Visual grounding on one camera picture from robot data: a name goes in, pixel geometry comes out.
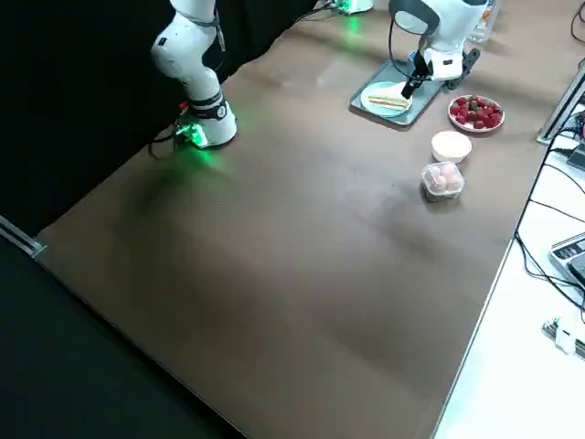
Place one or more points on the white round plate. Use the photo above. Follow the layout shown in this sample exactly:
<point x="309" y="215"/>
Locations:
<point x="379" y="89"/>

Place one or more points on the clear bottle blue cap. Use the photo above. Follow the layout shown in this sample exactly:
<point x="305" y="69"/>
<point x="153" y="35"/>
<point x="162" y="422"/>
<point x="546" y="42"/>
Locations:
<point x="484" y="32"/>

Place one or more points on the white plate with strawberries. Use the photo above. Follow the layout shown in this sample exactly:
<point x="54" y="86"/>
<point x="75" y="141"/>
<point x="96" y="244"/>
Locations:
<point x="500" y="124"/>

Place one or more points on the red strawberry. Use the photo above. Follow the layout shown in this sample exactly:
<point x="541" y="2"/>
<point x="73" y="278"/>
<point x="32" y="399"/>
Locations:
<point x="484" y="102"/>
<point x="479" y="123"/>
<point x="462" y="101"/>
<point x="460" y="119"/>
<point x="455" y="110"/>
<point x="493" y="110"/>
<point x="493" y="120"/>

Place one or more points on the clear plastic egg box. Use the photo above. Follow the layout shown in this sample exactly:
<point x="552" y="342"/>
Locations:
<point x="441" y="194"/>

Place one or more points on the pink bowl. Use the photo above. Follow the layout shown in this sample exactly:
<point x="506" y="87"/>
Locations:
<point x="450" y="146"/>

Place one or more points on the grey rectangular tray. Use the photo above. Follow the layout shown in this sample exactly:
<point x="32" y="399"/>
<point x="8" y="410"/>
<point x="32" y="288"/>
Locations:
<point x="425" y="98"/>

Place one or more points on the brown egg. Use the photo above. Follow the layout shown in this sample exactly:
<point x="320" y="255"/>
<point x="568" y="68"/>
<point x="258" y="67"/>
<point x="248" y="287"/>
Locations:
<point x="449" y="172"/>
<point x="439" y="182"/>

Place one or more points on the dark flat device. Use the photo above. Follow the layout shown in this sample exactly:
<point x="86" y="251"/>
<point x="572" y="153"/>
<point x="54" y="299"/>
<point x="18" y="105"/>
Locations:
<point x="578" y="157"/>

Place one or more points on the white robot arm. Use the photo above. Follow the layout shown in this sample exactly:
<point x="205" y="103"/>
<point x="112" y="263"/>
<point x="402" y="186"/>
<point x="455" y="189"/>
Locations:
<point x="361" y="4"/>
<point x="192" y="68"/>

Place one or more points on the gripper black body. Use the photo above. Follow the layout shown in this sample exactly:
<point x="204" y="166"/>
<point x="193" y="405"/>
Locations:
<point x="422" y="61"/>

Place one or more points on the triangular sandwich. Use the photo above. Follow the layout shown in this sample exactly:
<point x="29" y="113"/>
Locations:
<point x="388" y="103"/>

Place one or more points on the aluminium rail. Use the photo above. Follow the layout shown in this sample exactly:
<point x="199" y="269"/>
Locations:
<point x="562" y="110"/>

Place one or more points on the grey device with buttons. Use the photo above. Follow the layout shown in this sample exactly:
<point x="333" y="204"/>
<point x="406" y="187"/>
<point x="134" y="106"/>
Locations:
<point x="569" y="253"/>

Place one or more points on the white power adapter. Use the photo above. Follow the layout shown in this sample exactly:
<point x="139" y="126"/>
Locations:
<point x="564" y="340"/>

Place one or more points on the aluminium frame corner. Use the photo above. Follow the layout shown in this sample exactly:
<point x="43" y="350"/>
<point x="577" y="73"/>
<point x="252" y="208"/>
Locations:
<point x="27" y="244"/>

